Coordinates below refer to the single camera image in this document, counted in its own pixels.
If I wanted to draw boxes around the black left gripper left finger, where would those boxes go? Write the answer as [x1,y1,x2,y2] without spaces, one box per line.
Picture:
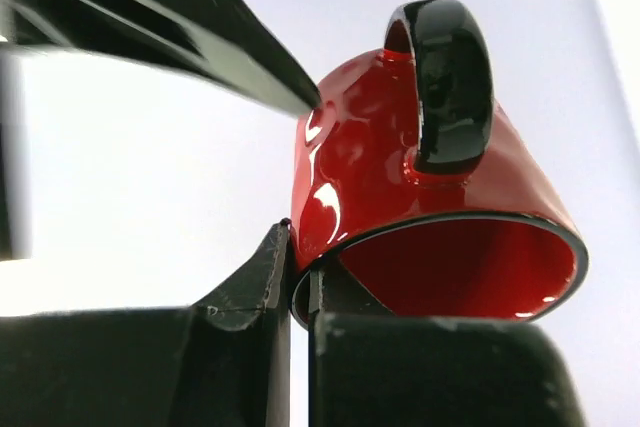
[1,222,290,427]

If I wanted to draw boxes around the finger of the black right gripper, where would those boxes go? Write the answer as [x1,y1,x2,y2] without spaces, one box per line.
[1,0,320,116]

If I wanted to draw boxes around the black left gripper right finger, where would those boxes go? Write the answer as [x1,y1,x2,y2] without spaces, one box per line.
[308,265,586,427]

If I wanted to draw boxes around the red mug black handle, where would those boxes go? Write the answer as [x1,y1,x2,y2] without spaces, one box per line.
[290,0,589,325]

